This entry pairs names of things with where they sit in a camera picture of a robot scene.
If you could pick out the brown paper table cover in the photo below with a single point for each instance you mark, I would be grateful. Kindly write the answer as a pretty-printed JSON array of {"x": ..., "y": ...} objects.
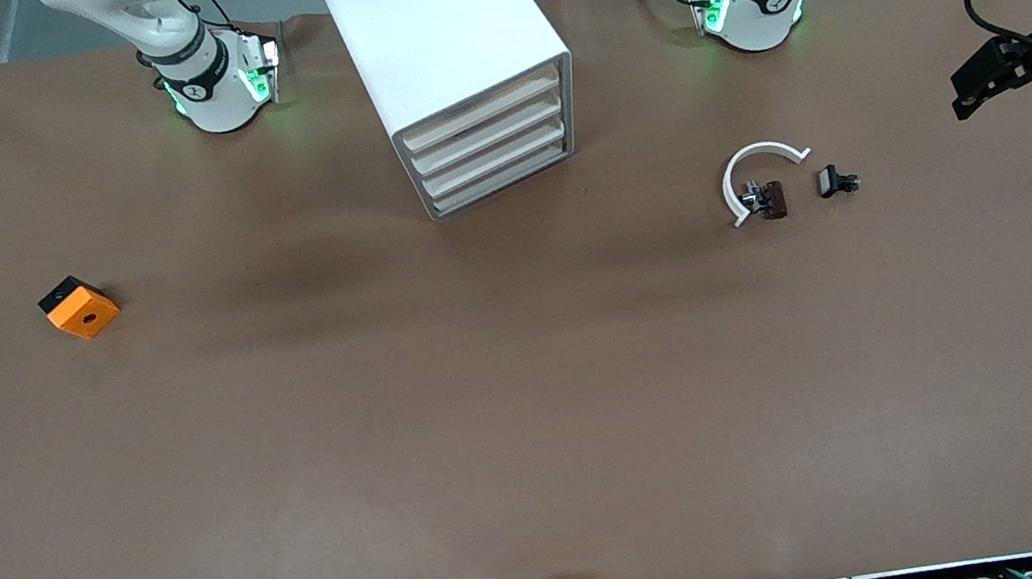
[{"x": 536, "y": 428}]

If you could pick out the white curved plastic part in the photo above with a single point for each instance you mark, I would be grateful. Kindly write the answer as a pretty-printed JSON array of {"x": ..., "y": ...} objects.
[{"x": 759, "y": 148}]

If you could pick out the brown metal terminal block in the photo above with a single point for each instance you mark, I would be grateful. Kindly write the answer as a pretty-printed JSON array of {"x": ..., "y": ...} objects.
[{"x": 774, "y": 200}]

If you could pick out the orange black button box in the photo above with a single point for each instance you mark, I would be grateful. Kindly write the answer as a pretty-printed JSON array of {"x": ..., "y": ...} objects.
[{"x": 85, "y": 315}]

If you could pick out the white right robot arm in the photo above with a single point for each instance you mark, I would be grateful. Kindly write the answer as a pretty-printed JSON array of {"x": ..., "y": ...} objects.
[{"x": 207, "y": 101}]

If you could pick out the small black clip part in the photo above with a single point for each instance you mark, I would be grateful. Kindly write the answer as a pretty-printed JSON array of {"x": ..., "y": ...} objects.
[{"x": 831, "y": 181}]

